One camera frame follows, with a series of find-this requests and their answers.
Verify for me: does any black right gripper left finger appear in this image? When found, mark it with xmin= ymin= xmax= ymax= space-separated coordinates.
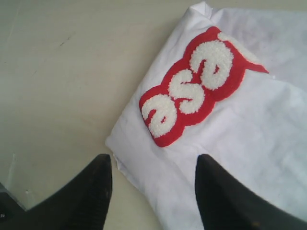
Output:
xmin=14 ymin=154 xmax=112 ymax=230

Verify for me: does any white t-shirt with red lettering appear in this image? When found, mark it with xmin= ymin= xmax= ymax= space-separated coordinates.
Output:
xmin=106 ymin=2 xmax=307 ymax=230

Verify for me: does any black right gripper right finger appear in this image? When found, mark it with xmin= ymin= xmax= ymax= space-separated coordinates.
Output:
xmin=195 ymin=154 xmax=307 ymax=230

